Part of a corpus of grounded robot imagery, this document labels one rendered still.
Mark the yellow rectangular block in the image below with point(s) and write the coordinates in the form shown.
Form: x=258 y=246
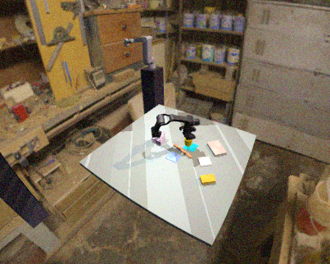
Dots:
x=207 y=179

